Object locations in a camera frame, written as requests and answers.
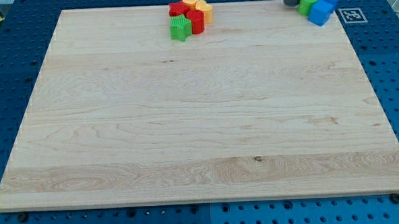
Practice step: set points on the wooden board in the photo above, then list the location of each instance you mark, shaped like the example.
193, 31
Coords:
263, 105

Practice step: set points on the blue cube block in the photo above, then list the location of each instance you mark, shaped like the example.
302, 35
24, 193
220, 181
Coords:
320, 12

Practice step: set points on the green star block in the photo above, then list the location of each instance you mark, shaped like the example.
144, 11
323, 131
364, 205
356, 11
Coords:
180, 28

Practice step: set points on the yellow heart block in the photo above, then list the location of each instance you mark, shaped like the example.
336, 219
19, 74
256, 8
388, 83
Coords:
206, 8

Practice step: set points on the red cylinder block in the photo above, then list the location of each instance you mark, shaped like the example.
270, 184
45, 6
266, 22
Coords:
197, 21

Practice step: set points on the white fiducial marker tag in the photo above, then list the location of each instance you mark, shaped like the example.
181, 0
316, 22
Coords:
352, 15

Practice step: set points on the red star block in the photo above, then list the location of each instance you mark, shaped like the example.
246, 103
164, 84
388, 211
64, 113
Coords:
178, 8

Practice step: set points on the green cylinder block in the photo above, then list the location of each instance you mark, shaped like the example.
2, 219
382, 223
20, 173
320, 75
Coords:
304, 6

